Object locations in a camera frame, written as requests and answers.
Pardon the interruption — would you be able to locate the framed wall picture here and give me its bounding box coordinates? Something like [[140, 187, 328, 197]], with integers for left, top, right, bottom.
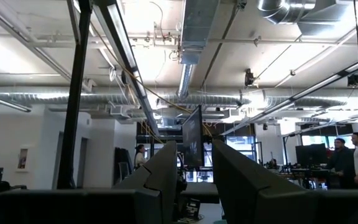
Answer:
[[16, 146, 30, 174]]

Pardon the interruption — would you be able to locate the yellow hanging cable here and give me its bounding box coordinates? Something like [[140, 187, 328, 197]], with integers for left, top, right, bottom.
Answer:
[[88, 21, 213, 139]]

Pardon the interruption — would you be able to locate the black rig frame with lights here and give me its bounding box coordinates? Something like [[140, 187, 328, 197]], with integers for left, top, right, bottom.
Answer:
[[57, 0, 160, 190]]

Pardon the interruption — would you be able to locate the hanging dark monitor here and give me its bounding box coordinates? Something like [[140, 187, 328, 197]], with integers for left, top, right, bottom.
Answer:
[[181, 105, 205, 167]]

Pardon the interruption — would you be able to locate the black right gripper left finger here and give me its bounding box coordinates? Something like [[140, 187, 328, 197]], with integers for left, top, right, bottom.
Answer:
[[0, 140, 178, 224]]

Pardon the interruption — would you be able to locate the long ceiling light bar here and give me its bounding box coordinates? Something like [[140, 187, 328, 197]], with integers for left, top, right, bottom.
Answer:
[[221, 52, 358, 136]]

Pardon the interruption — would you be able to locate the black desk monitor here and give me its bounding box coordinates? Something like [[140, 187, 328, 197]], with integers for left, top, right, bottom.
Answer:
[[295, 143, 328, 169]]

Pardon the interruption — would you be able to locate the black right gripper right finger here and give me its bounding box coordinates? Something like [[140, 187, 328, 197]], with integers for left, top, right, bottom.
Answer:
[[212, 139, 358, 224]]

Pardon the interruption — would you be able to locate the round shiny ceiling duct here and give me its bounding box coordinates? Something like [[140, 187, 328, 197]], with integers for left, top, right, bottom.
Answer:
[[256, 0, 318, 25]]

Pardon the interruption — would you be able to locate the rectangular metal ceiling duct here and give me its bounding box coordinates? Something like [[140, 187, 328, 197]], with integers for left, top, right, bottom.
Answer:
[[177, 0, 222, 100]]

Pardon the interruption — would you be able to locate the flexible silver duct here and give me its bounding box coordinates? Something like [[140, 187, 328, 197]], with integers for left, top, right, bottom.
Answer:
[[0, 91, 349, 110]]

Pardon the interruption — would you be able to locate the black ceiling camera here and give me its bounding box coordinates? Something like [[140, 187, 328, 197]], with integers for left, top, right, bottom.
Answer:
[[244, 68, 256, 86]]

